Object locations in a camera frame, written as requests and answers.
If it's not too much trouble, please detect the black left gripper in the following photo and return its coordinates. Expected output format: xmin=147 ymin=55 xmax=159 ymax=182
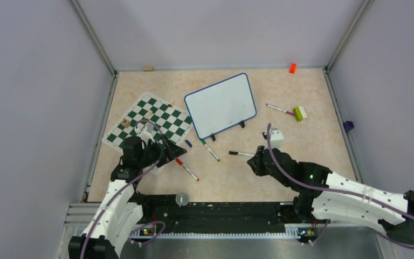
xmin=137 ymin=133 xmax=187 ymax=168

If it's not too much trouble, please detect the blue framed whiteboard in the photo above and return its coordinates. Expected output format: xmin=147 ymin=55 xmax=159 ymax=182
xmin=184 ymin=73 xmax=257 ymax=139

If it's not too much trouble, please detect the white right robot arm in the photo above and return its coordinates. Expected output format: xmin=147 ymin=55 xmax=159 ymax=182
xmin=246 ymin=146 xmax=414 ymax=246

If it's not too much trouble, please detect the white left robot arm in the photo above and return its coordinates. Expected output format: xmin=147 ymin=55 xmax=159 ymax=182
xmin=68 ymin=136 xmax=187 ymax=258

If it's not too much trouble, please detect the red cap marker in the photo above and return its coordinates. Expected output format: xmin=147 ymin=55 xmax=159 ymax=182
xmin=175 ymin=158 xmax=200 ymax=181

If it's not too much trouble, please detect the green white chessboard mat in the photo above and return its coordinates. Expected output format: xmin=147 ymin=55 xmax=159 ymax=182
xmin=102 ymin=92 xmax=193 ymax=154

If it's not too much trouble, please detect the black cap marker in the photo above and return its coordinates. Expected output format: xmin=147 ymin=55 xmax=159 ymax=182
xmin=229 ymin=151 xmax=255 ymax=157

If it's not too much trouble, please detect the green cap marker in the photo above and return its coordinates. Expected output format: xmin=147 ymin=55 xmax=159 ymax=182
xmin=200 ymin=139 xmax=220 ymax=162

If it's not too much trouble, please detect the light wooden chess piece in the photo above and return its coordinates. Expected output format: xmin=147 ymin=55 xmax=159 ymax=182
xmin=144 ymin=110 xmax=154 ymax=120

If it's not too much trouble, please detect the grey round knob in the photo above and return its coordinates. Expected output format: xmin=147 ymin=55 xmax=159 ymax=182
xmin=175 ymin=193 xmax=190 ymax=207

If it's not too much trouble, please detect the brown wooden chess piece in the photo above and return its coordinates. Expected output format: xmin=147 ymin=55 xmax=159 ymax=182
xmin=120 ymin=119 xmax=130 ymax=128

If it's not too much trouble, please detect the purple cap marker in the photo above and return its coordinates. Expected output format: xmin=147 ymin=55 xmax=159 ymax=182
xmin=266 ymin=104 xmax=295 ymax=117

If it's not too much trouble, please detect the green white toy brick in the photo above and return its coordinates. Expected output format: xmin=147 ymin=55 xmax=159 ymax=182
xmin=293 ymin=106 xmax=307 ymax=122

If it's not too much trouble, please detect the wooden cork piece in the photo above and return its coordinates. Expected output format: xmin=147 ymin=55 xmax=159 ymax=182
xmin=142 ymin=66 xmax=154 ymax=72

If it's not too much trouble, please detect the purple toy block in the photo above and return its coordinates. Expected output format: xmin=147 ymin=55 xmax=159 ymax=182
xmin=342 ymin=121 xmax=355 ymax=132

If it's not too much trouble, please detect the orange toy block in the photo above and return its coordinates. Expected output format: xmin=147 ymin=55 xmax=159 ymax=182
xmin=289 ymin=63 xmax=297 ymax=74

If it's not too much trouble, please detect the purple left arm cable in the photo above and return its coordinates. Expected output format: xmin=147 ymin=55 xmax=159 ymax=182
xmin=79 ymin=119 xmax=168 ymax=259

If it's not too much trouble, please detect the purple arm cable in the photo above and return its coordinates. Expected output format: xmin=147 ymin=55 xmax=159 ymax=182
xmin=266 ymin=123 xmax=414 ymax=251
xmin=79 ymin=119 xmax=168 ymax=259

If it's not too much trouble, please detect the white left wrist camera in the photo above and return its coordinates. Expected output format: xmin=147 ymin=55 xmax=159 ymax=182
xmin=134 ymin=122 xmax=155 ymax=144

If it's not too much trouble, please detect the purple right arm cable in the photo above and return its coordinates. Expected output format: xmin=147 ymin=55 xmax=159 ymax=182
xmin=266 ymin=123 xmax=414 ymax=251

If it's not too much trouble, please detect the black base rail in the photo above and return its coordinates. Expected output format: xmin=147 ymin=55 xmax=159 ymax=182
xmin=130 ymin=193 xmax=314 ymax=234

